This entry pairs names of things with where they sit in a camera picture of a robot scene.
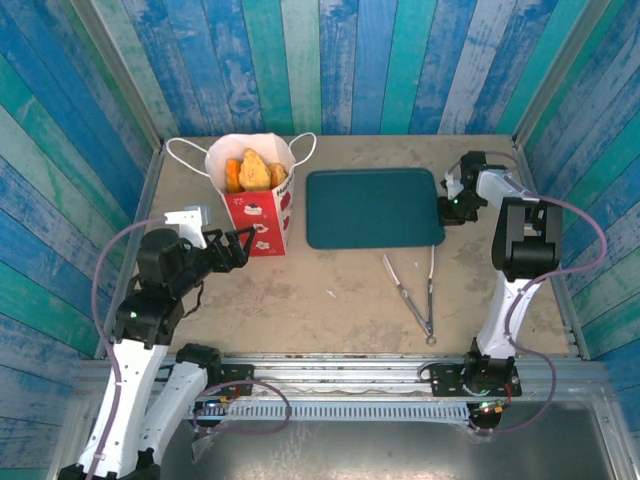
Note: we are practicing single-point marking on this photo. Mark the red and white paper bag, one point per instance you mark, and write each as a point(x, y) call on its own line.
point(255, 225)

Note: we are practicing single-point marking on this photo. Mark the golden fake croissant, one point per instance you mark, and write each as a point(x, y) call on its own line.
point(255, 170)

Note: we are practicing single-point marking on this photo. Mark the metal tongs with white tips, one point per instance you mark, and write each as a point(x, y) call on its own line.
point(429, 300)

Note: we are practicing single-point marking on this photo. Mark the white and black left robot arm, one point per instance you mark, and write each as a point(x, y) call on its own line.
point(135, 400)

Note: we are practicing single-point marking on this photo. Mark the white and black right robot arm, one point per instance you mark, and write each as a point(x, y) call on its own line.
point(505, 310)

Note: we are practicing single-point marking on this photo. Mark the teal plastic tray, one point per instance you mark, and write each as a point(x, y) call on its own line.
point(370, 210)

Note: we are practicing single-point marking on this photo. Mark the small black mounting plate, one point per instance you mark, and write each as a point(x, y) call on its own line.
point(240, 375)

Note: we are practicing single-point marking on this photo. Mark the small circuit board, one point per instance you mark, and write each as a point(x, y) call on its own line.
point(492, 407)
point(215, 402)

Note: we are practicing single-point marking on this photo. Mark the wide black mounting plate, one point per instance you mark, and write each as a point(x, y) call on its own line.
point(445, 380)

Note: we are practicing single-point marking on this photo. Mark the aluminium corner post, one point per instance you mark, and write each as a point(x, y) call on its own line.
point(122, 70)
point(552, 70)

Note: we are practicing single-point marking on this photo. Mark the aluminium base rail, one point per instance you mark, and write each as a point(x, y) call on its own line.
point(340, 380)

